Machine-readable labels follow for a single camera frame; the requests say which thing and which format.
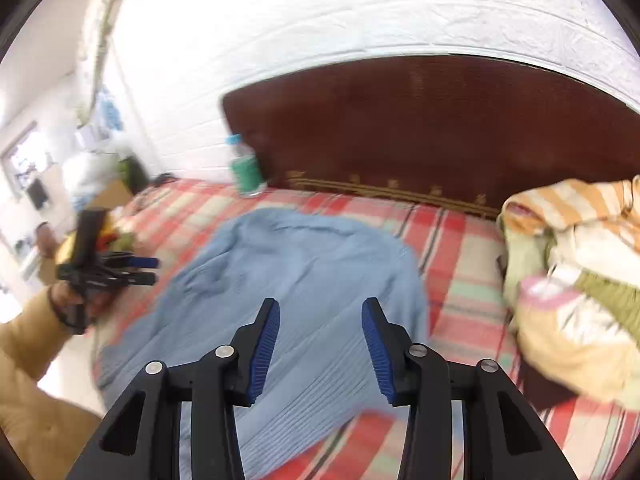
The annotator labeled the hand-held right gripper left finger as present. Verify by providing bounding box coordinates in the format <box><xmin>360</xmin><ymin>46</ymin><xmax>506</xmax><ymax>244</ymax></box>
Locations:
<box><xmin>65</xmin><ymin>297</ymin><xmax>281</xmax><ymax>480</ymax></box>

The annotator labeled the green label water bottle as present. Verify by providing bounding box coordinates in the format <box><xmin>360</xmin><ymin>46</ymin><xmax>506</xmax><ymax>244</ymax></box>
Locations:
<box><xmin>225</xmin><ymin>134</ymin><xmax>268</xmax><ymax>199</ymax></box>

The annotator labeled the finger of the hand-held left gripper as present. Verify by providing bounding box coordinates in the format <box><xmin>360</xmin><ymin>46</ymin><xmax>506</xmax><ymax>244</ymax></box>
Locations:
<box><xmin>107</xmin><ymin>254</ymin><xmax>161</xmax><ymax>271</ymax></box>
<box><xmin>112</xmin><ymin>270</ymin><xmax>157</xmax><ymax>288</ymax></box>

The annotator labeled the light blue knit cardigan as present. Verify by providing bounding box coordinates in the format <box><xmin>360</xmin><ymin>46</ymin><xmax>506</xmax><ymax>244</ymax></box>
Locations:
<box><xmin>92</xmin><ymin>207</ymin><xmax>431</xmax><ymax>480</ymax></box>

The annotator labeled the plaid bed sheet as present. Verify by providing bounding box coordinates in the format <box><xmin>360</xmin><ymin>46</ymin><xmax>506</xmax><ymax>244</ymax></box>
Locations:
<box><xmin>90</xmin><ymin>177</ymin><xmax>640</xmax><ymax>480</ymax></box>

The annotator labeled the pile of striped clothes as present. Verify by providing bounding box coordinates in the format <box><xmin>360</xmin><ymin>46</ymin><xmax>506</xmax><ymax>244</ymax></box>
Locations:
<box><xmin>497</xmin><ymin>175</ymin><xmax>640</xmax><ymax>403</ymax></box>

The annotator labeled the person's left hand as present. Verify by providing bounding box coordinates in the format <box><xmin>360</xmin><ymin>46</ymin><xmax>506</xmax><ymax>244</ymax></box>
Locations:
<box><xmin>49</xmin><ymin>279</ymin><xmax>117</xmax><ymax>328</ymax></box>

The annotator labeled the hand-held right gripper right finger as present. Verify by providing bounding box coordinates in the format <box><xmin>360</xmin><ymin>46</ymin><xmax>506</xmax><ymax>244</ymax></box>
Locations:
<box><xmin>361</xmin><ymin>297</ymin><xmax>578</xmax><ymax>480</ymax></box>

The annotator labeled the white plastic bag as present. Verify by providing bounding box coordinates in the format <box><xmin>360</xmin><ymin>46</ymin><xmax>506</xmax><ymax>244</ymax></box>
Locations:
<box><xmin>64</xmin><ymin>152</ymin><xmax>121</xmax><ymax>198</ymax></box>

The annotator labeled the dark wooden headboard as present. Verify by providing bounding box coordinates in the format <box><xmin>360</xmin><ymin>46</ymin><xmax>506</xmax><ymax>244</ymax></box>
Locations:
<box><xmin>221</xmin><ymin>55</ymin><xmax>640</xmax><ymax>221</ymax></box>

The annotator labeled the person's tan jacket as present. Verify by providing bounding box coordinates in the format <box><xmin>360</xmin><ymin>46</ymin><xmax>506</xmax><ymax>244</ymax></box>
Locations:
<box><xmin>0</xmin><ymin>350</ymin><xmax>107</xmax><ymax>480</ymax></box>

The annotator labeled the person's left forearm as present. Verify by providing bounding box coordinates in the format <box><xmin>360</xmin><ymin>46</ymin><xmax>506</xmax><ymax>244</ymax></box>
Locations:
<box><xmin>0</xmin><ymin>287</ymin><xmax>87</xmax><ymax>397</ymax></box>

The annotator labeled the cardboard box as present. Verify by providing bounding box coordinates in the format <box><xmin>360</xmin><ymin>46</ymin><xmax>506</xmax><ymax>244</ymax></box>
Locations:
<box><xmin>85</xmin><ymin>180</ymin><xmax>136</xmax><ymax>211</ymax></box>

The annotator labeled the black bag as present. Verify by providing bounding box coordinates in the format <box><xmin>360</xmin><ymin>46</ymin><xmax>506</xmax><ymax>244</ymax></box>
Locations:
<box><xmin>117</xmin><ymin>155</ymin><xmax>152</xmax><ymax>192</ymax></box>

